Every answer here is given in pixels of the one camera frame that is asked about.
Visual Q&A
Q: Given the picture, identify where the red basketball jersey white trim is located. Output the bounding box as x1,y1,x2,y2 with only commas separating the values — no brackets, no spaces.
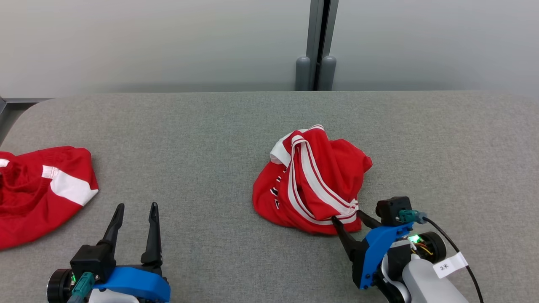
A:
252,124,374,235

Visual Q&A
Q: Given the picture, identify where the red shorts white stripe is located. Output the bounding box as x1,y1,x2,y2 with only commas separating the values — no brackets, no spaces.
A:
0,146,99,250

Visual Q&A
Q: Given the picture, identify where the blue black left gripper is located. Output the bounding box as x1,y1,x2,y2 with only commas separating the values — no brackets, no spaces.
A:
47,202,171,303

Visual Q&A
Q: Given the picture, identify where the grey vertical door frame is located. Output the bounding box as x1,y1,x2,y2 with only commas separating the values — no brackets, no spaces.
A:
306,0,340,91

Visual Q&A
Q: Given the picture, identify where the grey fabric sofa seat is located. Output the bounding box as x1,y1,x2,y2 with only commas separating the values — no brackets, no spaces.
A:
0,90,539,303

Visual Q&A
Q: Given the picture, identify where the white right cable label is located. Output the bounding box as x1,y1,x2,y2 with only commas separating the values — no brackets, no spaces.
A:
432,251,469,279

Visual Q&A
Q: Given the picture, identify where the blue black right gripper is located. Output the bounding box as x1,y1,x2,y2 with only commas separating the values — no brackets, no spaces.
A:
331,210,448,291

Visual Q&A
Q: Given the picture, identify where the grey rounded post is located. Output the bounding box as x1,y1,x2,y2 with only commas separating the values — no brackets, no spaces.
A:
318,55,337,91
295,56,312,91

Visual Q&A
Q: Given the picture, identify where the black right cable teal plug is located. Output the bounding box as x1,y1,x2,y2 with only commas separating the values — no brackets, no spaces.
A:
398,209,484,303

